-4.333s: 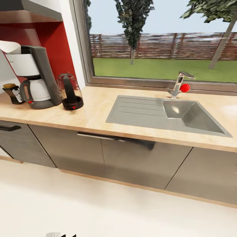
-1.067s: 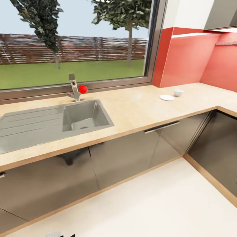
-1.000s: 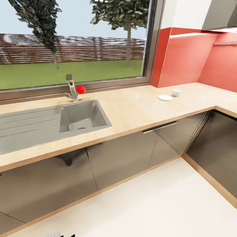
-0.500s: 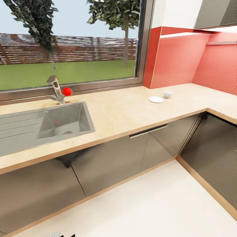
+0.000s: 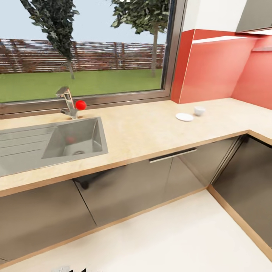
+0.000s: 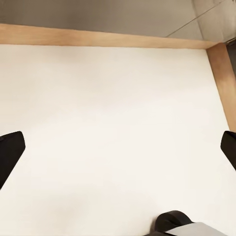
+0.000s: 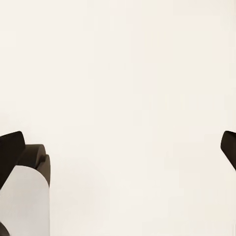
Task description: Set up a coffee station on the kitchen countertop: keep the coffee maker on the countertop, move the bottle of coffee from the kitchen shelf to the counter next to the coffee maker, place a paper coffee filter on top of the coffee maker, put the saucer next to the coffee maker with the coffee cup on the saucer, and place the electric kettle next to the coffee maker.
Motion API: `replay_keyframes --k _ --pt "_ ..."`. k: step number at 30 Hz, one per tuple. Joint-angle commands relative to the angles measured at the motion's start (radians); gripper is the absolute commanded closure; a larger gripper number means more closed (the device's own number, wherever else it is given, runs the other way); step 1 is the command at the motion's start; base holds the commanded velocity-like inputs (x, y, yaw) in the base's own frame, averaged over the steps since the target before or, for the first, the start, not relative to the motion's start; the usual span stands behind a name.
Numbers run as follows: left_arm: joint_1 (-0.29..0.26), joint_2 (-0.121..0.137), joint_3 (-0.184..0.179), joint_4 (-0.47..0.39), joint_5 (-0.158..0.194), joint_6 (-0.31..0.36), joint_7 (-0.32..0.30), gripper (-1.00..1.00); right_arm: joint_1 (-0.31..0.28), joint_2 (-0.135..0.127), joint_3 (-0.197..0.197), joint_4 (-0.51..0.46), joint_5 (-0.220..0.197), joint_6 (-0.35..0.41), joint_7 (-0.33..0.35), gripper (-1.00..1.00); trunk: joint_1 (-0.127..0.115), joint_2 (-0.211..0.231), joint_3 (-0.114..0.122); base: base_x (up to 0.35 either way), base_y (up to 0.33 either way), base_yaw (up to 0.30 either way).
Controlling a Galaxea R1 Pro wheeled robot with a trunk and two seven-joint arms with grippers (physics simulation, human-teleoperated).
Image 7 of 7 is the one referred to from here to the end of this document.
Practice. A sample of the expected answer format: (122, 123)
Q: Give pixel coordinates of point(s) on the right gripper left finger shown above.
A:
(12, 146)

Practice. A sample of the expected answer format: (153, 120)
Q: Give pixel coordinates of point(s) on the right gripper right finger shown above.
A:
(228, 146)

